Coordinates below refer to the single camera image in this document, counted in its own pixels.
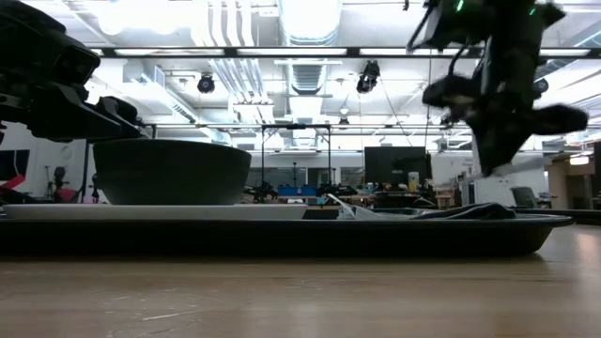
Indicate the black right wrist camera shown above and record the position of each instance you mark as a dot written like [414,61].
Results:
[451,23]

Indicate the black plastic tray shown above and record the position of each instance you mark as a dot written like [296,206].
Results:
[328,237]

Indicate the black bowl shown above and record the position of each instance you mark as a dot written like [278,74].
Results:
[171,173]

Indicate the white plate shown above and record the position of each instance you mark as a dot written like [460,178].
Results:
[164,211]

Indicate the grey office chair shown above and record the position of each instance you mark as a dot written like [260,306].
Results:
[523,197]

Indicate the black ceiling camera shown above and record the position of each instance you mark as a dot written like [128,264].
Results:
[205,83]
[542,87]
[368,77]

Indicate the silver air duct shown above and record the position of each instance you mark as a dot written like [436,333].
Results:
[310,23]

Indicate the grey cloth napkin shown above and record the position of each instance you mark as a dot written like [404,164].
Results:
[469,211]

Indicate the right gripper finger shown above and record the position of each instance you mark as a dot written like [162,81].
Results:
[495,145]

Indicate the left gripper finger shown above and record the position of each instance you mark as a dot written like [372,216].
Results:
[119,112]
[112,134]

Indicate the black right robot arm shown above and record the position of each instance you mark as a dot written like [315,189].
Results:
[526,21]

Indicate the blue box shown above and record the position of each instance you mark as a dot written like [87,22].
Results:
[297,191]

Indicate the black overhead frame bar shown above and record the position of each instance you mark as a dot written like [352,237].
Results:
[291,52]

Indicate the thin black distant frame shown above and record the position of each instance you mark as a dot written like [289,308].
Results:
[296,126]

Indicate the yellow bottle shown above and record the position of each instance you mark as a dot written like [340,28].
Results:
[413,182]

